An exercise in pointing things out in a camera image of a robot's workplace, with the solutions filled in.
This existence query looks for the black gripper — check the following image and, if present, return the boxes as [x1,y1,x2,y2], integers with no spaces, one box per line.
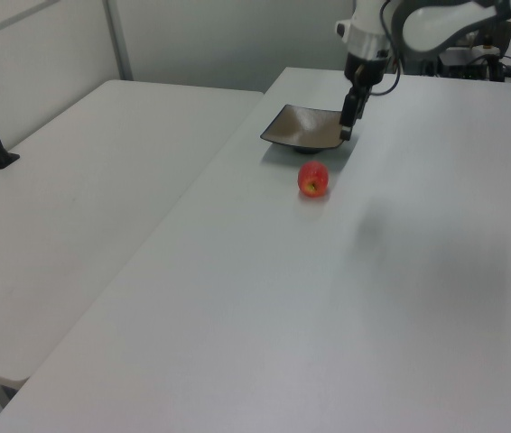
[339,51,391,142]

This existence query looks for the dark electronics equipment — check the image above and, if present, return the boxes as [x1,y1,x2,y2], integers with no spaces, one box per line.
[421,22,511,83]

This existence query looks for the dark square ceramic plate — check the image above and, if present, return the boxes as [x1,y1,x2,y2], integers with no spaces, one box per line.
[260,104,348,156]

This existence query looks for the red apple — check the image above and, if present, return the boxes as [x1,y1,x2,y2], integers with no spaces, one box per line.
[297,161,330,199]

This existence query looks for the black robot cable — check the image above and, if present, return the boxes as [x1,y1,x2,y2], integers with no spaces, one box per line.
[370,0,404,97]

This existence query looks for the grey partition frame post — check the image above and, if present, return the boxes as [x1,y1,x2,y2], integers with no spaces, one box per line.
[101,0,134,82]

